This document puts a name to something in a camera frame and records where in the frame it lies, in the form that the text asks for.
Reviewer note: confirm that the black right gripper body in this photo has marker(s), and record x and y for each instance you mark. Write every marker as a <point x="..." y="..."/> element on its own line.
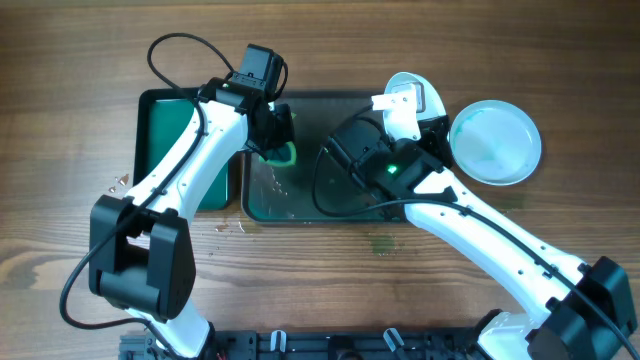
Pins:
<point x="433" y="144"/>

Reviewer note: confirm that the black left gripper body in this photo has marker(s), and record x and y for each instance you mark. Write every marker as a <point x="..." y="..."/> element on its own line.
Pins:
<point x="276" y="127"/>

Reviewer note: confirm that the white plate with green smears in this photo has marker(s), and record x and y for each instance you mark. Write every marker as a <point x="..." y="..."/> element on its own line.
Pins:
<point x="429" y="102"/>

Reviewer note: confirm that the green and yellow sponge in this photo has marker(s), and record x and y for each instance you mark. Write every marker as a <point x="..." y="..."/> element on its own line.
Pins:
<point x="286" y="154"/>

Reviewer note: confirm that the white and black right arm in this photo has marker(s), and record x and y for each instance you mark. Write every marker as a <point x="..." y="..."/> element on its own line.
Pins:
<point x="572" y="310"/>

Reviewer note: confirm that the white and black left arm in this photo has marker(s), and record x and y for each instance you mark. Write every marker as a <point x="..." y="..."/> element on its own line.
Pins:
<point x="141" y="255"/>

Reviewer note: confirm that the large dark grey tray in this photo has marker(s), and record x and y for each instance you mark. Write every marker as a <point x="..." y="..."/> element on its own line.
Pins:
<point x="282" y="194"/>

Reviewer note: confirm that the small green soapy water tray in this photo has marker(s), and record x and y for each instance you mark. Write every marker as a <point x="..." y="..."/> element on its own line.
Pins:
<point x="163" y="115"/>

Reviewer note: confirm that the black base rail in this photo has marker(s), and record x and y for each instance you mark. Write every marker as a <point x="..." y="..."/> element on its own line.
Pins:
<point x="431" y="344"/>

